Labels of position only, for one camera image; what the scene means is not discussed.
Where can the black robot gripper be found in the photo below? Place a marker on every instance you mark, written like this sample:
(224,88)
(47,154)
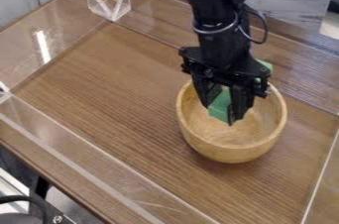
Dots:
(224,43)

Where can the green rectangular block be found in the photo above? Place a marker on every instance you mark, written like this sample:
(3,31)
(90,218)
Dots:
(251,73)

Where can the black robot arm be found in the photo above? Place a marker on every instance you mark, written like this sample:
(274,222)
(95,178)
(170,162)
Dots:
(220,11)

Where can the brown wooden bowl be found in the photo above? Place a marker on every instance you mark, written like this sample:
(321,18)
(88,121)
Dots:
(231,144)

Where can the black metal table leg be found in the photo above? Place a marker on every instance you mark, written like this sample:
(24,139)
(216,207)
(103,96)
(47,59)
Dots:
(39,191)

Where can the clear acrylic corner bracket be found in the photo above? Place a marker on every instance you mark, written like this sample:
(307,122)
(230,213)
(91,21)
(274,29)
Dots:
(110,9)

